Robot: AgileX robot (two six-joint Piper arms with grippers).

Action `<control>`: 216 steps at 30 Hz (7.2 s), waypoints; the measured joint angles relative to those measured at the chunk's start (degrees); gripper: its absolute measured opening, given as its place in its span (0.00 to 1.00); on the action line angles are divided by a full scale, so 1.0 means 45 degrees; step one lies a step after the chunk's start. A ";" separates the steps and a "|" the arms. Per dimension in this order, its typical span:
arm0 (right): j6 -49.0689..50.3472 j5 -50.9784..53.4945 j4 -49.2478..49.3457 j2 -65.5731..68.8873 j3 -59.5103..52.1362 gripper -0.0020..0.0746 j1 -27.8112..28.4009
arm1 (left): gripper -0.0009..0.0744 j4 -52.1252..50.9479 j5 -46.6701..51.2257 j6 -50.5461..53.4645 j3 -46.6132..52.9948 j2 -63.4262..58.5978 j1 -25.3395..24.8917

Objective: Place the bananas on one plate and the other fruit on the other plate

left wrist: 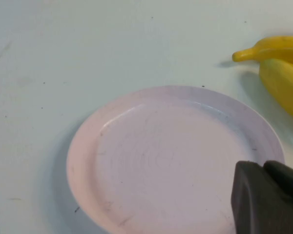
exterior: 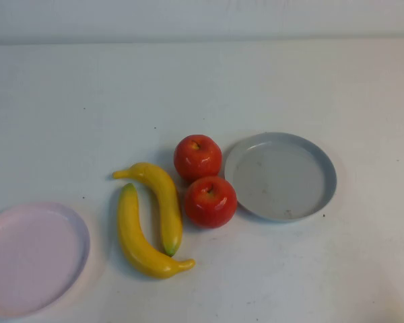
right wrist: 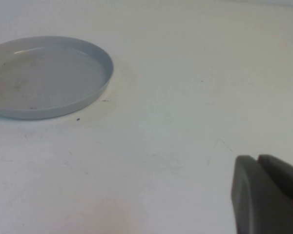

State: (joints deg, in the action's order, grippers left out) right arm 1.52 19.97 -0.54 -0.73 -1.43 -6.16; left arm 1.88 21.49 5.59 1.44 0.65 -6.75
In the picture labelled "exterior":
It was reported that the red apple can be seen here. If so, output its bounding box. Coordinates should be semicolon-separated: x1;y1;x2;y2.
184;175;238;229
173;134;223;184

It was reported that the grey round plate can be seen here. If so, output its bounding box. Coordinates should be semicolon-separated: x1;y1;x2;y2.
224;131;338;223

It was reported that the yellow banana with straight stem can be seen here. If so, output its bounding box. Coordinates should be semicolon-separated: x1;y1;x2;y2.
116;182;197;280

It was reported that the pink round plate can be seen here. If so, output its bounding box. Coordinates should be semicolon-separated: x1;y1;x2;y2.
0;201;91;318

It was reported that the yellow banana with curved stem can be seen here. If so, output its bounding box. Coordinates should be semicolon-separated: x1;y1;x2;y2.
112;161;184;258

